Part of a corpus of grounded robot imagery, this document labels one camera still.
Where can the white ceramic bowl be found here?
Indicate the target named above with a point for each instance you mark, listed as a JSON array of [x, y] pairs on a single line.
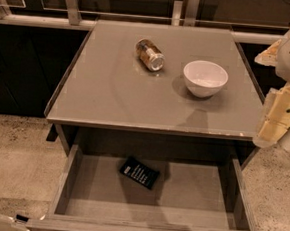
[[204, 78]]

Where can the white plastic bin corner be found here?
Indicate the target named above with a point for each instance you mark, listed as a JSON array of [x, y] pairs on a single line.
[[1, 224]]

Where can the open grey top drawer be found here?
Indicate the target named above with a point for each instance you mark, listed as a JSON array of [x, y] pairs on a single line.
[[94, 196]]

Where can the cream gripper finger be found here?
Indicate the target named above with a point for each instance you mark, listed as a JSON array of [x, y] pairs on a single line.
[[269, 56], [275, 118]]

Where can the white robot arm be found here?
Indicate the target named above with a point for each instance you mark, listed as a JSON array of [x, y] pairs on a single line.
[[282, 68]]

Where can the grey cabinet with counter top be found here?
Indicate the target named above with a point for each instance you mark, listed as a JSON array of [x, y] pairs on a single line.
[[108, 86]]

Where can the glass jar with metal lid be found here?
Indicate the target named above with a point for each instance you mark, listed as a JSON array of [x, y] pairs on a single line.
[[150, 55]]

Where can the dark blue rxbar wrapper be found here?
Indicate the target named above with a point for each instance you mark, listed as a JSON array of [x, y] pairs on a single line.
[[138, 172]]

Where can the metal railing frame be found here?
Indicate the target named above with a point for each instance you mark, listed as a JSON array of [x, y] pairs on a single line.
[[247, 19]]

